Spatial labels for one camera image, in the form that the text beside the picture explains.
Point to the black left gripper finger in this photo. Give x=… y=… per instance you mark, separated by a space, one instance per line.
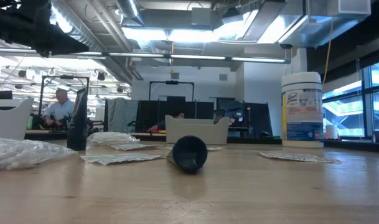
x=64 y=45

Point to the clear cotton swab bag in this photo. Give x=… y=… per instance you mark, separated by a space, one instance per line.
x=21 y=154
x=111 y=138

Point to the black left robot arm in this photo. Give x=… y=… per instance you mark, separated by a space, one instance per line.
x=12 y=21

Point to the person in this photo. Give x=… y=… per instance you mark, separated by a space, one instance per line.
x=180 y=115
x=60 y=110

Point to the grey cloth cover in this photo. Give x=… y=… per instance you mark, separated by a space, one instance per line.
x=120 y=115

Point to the white plastic bin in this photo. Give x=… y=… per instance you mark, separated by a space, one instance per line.
x=12 y=124

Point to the black partition panel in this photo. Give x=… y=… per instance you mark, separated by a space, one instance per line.
x=155 y=113

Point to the long LED light bar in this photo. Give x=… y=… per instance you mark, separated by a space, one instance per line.
x=195 y=57

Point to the light grey plastic bin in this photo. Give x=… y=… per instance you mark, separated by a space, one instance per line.
x=201 y=132

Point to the Lysol wipes canister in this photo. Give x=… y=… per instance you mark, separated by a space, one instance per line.
x=301 y=118

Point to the white paper roll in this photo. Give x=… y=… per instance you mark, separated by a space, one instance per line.
x=331 y=132

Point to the black standing desk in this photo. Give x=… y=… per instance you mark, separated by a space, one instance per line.
x=357 y=146

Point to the black tape roll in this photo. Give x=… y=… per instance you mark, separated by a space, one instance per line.
x=377 y=136

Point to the black metal rig frame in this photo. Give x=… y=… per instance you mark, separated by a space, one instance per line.
x=172 y=82
x=64 y=77

